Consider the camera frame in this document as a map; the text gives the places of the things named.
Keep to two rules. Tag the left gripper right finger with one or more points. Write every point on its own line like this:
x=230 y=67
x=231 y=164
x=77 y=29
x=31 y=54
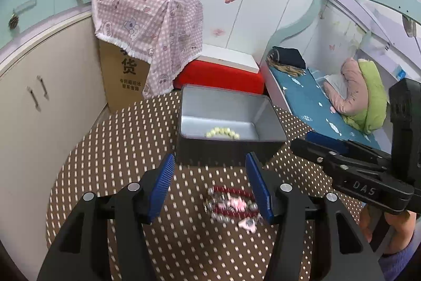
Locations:
x=284 y=206

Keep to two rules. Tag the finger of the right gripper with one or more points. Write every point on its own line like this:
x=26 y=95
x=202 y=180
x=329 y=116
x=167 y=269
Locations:
x=315 y=147

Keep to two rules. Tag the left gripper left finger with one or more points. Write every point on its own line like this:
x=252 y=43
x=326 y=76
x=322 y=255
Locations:
x=136 y=205

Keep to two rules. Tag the right hand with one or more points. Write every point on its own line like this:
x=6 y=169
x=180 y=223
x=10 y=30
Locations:
x=402 y=224

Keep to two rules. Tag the teal bed sheet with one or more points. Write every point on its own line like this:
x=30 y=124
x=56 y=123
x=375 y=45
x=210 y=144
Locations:
x=307 y=101

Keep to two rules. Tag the pink and green blanket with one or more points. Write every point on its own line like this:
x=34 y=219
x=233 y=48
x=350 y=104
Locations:
x=364 y=107

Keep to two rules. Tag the brown polka dot tablecloth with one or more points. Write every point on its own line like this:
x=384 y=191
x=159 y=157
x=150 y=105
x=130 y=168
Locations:
x=184 y=242

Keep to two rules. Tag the dark folded clothes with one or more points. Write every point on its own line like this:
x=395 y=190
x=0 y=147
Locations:
x=287 y=60

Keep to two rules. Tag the silver metal tin box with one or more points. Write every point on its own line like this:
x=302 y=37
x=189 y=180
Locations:
x=218 y=127

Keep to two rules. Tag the brown cardboard box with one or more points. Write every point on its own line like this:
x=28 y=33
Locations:
x=124 y=77

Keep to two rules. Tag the red ottoman with white cushion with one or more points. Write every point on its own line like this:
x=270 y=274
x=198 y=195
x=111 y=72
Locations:
x=222 y=68

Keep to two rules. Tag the cream cabinet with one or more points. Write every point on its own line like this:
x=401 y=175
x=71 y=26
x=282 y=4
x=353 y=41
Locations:
x=51 y=95

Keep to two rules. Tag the pink checkered cloth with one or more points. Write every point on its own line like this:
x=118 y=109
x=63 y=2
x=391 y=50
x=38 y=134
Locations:
x=166 y=34

